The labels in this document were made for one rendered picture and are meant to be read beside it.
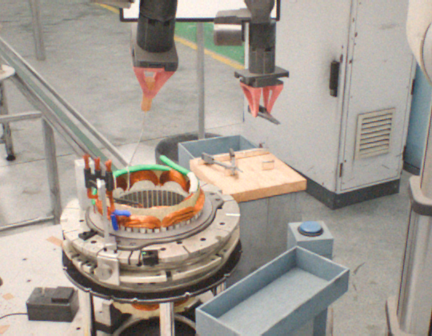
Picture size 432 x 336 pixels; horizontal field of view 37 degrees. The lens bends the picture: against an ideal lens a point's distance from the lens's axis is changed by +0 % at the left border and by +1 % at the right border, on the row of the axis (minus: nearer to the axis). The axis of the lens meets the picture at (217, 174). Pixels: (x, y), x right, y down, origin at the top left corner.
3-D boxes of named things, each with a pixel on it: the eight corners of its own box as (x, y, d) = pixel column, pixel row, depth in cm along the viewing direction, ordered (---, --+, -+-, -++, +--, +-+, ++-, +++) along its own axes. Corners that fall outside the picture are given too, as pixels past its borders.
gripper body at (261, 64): (233, 78, 136) (233, 44, 133) (275, 73, 140) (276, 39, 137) (246, 86, 130) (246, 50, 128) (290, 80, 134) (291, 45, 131)
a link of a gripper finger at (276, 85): (240, 114, 140) (240, 71, 136) (268, 109, 143) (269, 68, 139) (254, 122, 134) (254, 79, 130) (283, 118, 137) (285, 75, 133)
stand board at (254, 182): (190, 169, 146) (189, 159, 145) (263, 156, 152) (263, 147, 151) (224, 205, 129) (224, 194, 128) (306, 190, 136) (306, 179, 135)
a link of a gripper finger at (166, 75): (130, 106, 102) (134, 56, 96) (126, 79, 107) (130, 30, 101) (171, 106, 104) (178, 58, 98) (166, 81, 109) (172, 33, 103)
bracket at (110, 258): (104, 275, 105) (102, 247, 102) (124, 279, 103) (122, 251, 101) (98, 281, 103) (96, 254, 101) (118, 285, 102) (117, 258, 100)
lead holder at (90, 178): (84, 186, 102) (82, 166, 101) (109, 182, 104) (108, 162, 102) (89, 195, 99) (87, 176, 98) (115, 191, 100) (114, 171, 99)
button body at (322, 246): (290, 350, 128) (297, 241, 118) (282, 328, 134) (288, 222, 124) (325, 347, 129) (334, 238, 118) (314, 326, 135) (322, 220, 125)
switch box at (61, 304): (37, 303, 142) (34, 282, 140) (80, 306, 142) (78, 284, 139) (27, 321, 137) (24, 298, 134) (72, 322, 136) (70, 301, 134)
